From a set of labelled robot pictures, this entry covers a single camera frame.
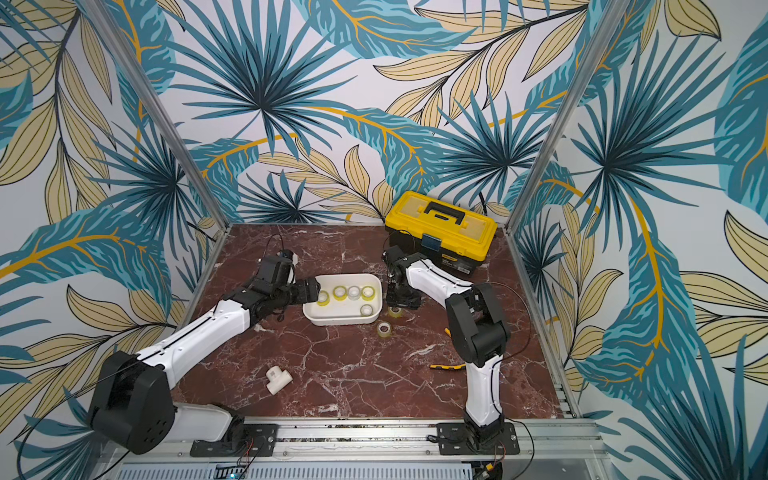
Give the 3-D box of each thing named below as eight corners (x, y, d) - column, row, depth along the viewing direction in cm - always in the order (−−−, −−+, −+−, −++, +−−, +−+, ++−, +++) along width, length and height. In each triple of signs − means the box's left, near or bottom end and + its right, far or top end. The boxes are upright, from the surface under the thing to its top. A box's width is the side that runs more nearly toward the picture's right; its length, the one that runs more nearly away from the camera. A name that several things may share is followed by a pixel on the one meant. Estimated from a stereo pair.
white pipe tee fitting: (263, 381, 84) (259, 377, 81) (283, 365, 87) (279, 360, 84) (274, 396, 82) (270, 393, 79) (294, 379, 85) (291, 375, 82)
